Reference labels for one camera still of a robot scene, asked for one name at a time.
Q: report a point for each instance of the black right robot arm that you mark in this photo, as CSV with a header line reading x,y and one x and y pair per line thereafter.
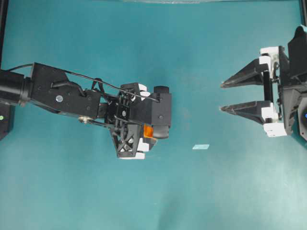
x,y
298,41

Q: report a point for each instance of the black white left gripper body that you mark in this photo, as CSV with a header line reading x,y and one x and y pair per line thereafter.
x,y
127,135

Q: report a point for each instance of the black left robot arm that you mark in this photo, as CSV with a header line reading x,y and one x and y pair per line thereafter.
x,y
50,89

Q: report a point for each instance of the black aluminium frame rail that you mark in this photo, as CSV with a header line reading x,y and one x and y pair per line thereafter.
x,y
3,16

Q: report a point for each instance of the orange plastic cup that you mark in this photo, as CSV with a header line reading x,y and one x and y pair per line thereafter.
x,y
148,131

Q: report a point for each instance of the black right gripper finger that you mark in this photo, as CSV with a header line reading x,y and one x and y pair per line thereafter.
x,y
257,72
250,110

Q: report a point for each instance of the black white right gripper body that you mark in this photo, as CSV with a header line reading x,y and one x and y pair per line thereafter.
x,y
290,74

